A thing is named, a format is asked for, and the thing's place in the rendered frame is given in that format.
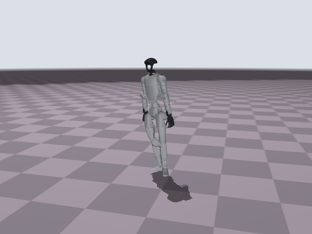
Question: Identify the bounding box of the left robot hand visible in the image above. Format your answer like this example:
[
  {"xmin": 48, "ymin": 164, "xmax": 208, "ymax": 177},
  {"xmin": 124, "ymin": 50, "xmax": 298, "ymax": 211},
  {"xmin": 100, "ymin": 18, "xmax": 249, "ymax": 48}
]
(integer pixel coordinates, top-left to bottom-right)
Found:
[{"xmin": 165, "ymin": 111, "xmax": 175, "ymax": 128}]

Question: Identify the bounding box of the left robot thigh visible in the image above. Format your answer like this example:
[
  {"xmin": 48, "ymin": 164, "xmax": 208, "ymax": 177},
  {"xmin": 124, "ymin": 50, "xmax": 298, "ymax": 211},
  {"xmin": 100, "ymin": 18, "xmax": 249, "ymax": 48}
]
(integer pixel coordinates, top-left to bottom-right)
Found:
[{"xmin": 156, "ymin": 111, "xmax": 167, "ymax": 147}]

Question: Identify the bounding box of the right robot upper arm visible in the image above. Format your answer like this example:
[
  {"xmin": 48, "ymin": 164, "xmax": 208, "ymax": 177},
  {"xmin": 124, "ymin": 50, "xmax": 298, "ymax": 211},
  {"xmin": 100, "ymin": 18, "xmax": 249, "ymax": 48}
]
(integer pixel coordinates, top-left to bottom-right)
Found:
[{"xmin": 140, "ymin": 77, "xmax": 147, "ymax": 98}]

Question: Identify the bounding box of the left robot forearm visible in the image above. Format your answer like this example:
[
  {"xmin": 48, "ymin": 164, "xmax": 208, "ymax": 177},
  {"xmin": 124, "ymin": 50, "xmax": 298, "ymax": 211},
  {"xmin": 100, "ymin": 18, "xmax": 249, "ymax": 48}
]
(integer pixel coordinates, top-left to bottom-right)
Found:
[{"xmin": 163, "ymin": 93, "xmax": 172, "ymax": 115}]

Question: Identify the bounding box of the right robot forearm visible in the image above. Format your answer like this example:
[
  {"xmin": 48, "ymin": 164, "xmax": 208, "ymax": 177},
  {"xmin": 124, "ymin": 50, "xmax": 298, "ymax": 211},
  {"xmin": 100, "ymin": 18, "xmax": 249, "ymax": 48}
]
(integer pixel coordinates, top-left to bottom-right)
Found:
[{"xmin": 141, "ymin": 97, "xmax": 148, "ymax": 112}]

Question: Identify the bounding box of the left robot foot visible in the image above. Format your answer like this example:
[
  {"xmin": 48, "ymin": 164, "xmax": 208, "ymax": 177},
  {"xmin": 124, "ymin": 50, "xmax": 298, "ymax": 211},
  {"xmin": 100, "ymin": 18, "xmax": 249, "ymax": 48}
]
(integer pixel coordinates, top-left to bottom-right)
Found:
[{"xmin": 162, "ymin": 166, "xmax": 169, "ymax": 176}]

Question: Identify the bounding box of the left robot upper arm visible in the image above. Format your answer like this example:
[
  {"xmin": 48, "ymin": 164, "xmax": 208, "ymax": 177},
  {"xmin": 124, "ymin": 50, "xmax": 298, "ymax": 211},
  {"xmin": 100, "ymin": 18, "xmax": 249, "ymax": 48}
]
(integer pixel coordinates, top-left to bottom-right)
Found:
[{"xmin": 157, "ymin": 76, "xmax": 168, "ymax": 99}]

